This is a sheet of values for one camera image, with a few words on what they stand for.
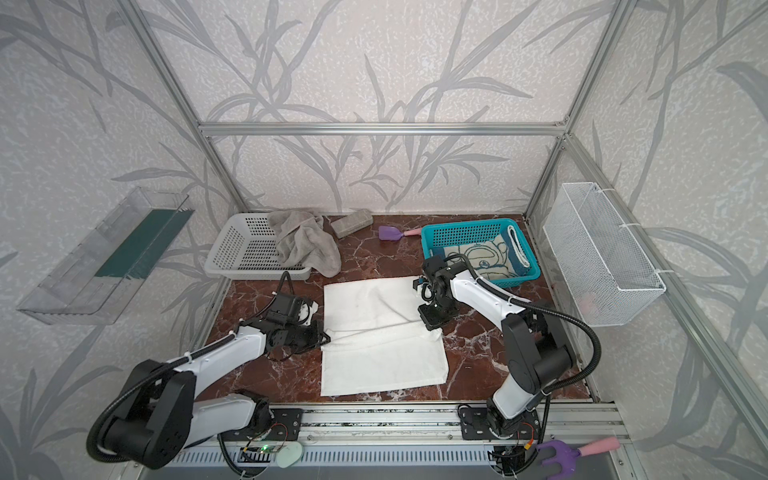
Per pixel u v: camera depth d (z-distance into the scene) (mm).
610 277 608
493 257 1050
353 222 1153
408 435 727
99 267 653
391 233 1148
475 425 725
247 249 1091
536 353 450
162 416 408
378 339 861
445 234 1083
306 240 937
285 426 722
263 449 707
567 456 691
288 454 680
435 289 663
